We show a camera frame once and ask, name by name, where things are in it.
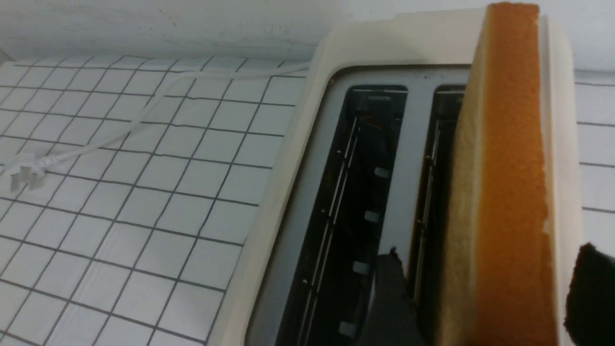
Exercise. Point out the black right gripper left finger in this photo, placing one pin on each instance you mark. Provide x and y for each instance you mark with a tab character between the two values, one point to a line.
392	318

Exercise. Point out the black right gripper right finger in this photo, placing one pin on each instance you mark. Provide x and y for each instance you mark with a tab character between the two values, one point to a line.
590	303

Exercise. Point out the toast slice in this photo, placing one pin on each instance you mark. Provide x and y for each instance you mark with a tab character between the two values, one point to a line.
497	280

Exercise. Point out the cream white toaster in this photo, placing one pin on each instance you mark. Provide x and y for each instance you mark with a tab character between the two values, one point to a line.
366	166

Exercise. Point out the white checkered tablecloth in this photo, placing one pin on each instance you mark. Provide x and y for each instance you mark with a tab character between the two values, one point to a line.
128	189

